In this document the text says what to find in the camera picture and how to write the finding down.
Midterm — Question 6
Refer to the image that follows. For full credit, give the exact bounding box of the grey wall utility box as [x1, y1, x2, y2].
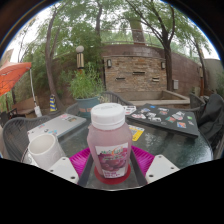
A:
[172, 78, 180, 91]

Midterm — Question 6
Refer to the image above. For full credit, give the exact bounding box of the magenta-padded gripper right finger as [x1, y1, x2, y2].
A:
[128, 145, 181, 187]

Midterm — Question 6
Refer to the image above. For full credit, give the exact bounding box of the black jacket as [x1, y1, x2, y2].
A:
[197, 93, 224, 149]

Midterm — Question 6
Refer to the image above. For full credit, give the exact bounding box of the pink drink bottle white cap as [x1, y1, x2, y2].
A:
[86, 102, 134, 180]

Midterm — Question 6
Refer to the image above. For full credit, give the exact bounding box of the blue yellow striped post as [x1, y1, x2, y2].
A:
[48, 93, 59, 113]

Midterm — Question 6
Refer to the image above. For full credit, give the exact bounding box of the silver laptop with stickers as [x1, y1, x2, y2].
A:
[26, 112, 88, 143]

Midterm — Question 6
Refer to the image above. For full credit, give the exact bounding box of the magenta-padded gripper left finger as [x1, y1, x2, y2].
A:
[47, 147, 96, 188]

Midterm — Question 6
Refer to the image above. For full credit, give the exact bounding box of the grey wicker chair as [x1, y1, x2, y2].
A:
[181, 92, 206, 126]
[2, 115, 52, 163]
[65, 91, 135, 117]

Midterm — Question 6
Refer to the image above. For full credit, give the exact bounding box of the white ceramic mug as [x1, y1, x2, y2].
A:
[27, 133, 65, 171]

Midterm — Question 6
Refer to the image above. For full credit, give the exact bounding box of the orange patio umbrella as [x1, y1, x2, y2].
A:
[0, 61, 43, 118]

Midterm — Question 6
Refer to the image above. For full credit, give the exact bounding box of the wooden garden bench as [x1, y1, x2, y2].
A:
[10, 96, 40, 117]

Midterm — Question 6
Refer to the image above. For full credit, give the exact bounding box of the black laptop with stickers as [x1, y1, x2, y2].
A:
[126, 102, 200, 139]

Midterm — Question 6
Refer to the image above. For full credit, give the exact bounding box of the potted plant in green pot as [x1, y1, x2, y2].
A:
[67, 62, 105, 120]

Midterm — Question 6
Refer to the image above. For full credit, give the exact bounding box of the yellow printed card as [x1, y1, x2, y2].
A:
[128, 124, 146, 142]

